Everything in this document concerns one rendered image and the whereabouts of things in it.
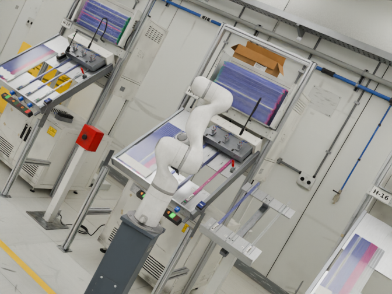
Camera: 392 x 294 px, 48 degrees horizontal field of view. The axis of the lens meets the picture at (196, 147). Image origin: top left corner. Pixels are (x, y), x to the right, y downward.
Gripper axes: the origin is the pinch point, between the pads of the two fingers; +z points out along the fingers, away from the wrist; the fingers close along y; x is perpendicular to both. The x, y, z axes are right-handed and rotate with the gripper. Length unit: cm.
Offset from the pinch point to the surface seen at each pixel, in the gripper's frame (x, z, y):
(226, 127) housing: -37, 6, -34
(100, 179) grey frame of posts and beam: -18, 17, 55
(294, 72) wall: -160, 74, -133
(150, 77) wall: -239, 121, 9
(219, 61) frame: -78, -19, -38
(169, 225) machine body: 9.1, 44.5, 14.6
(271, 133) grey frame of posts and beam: -21, 2, -62
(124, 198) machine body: -21, 47, 43
